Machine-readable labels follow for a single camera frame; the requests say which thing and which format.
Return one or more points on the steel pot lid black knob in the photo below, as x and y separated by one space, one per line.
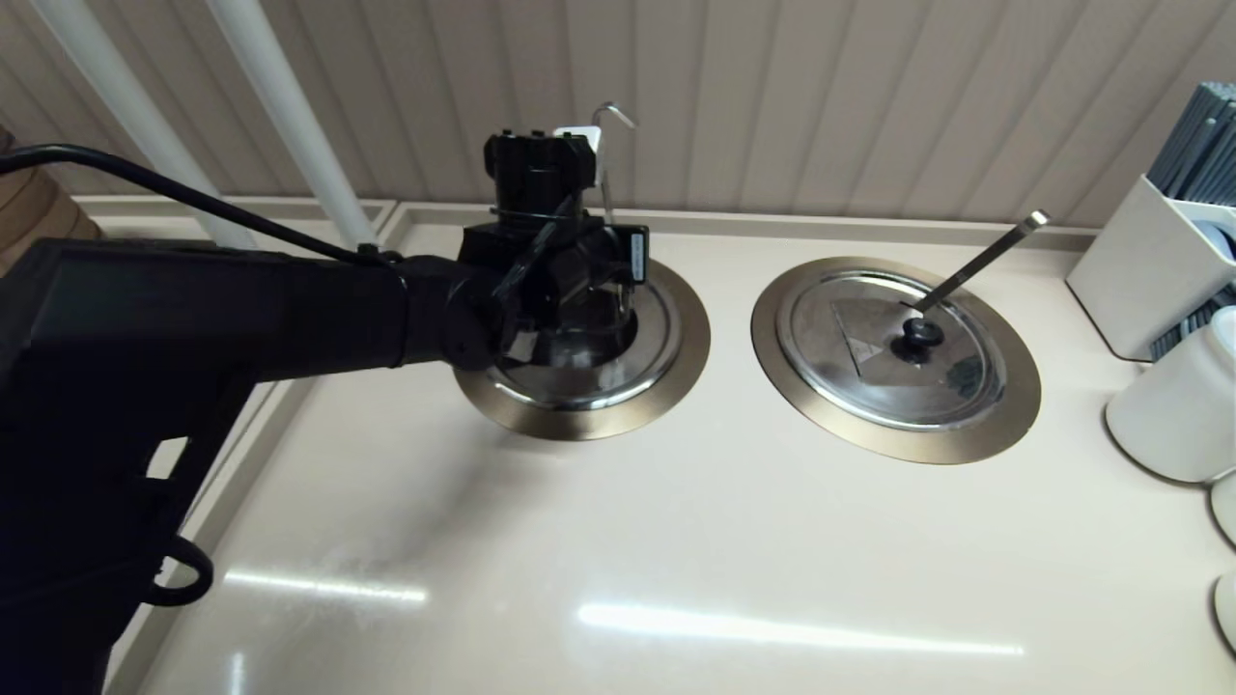
869 391

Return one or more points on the grey chopsticks bundle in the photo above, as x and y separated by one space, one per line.
1197 145

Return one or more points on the white blue-rimmed round item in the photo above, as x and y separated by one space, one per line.
1220 241

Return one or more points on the white ceramic jar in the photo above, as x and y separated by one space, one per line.
1173 405

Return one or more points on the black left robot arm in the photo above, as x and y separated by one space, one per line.
193 319

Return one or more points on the white pole with base flange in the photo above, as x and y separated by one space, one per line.
280 106

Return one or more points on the stacked bamboo steamer baskets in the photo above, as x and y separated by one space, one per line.
39 217

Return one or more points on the white cutlery holder box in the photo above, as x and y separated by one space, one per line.
1120 270

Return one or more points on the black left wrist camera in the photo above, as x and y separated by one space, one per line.
536 174

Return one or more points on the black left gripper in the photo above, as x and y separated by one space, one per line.
550 280

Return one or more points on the thin white pole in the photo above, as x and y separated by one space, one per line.
116 87

